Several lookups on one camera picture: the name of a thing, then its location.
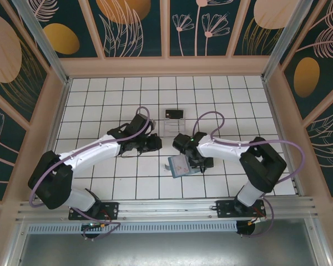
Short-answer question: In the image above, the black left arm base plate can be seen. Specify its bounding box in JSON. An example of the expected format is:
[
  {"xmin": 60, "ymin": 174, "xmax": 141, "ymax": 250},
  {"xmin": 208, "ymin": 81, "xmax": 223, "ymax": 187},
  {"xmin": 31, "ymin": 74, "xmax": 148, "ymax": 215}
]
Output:
[{"xmin": 68, "ymin": 202, "xmax": 120, "ymax": 221}]

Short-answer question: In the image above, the grey metal sheet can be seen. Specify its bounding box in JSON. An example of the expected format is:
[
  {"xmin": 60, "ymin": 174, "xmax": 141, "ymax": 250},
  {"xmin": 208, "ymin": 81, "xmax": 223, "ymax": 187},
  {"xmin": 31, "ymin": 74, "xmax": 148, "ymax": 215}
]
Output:
[{"xmin": 5, "ymin": 218, "xmax": 333, "ymax": 266}]

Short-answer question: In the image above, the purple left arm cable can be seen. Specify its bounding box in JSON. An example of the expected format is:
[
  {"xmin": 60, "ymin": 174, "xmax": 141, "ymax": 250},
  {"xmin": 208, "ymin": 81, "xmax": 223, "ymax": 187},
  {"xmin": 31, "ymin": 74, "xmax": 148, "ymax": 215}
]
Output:
[{"xmin": 29, "ymin": 106, "xmax": 153, "ymax": 242}]

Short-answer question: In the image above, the aluminium frame post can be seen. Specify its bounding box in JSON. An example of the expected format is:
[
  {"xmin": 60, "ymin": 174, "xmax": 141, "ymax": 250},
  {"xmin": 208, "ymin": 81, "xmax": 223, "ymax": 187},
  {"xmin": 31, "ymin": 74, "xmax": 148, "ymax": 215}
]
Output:
[
  {"xmin": 12, "ymin": 0, "xmax": 73, "ymax": 85},
  {"xmin": 260, "ymin": 0, "xmax": 315, "ymax": 81}
]

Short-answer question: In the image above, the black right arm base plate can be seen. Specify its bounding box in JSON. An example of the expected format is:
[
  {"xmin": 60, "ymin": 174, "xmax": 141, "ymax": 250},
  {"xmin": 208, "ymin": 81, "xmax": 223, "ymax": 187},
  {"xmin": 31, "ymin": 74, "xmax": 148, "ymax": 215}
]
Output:
[{"xmin": 215, "ymin": 199, "xmax": 267, "ymax": 218}]

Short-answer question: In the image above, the clear acrylic card stand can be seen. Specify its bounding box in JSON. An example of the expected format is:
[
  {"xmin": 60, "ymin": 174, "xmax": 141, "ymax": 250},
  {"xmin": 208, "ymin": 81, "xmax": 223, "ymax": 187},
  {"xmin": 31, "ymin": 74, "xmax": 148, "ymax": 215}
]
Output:
[{"xmin": 163, "ymin": 108, "xmax": 188, "ymax": 138}]

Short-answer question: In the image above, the black credit card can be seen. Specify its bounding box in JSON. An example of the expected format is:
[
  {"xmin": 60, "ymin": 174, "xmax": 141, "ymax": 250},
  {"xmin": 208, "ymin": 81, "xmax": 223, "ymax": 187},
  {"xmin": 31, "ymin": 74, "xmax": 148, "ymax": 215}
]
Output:
[{"xmin": 165, "ymin": 109, "xmax": 185, "ymax": 120}]

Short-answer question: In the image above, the small green circuit board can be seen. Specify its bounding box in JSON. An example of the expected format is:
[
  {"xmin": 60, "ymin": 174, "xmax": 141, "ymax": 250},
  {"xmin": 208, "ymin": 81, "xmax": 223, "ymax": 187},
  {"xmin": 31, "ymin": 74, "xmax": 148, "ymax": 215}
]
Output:
[{"xmin": 82, "ymin": 221, "xmax": 107, "ymax": 231}]

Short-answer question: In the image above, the aluminium mounting rail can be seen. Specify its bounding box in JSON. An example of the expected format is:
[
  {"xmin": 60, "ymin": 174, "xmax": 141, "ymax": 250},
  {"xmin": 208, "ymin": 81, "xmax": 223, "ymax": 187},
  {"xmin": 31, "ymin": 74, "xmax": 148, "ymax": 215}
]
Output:
[{"xmin": 15, "ymin": 196, "xmax": 320, "ymax": 223}]

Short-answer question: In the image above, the slotted grey cable duct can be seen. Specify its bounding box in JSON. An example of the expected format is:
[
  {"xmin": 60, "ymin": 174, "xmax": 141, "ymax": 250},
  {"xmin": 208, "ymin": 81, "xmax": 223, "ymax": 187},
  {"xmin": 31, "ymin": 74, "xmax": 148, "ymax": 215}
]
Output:
[{"xmin": 26, "ymin": 221, "xmax": 239, "ymax": 234}]

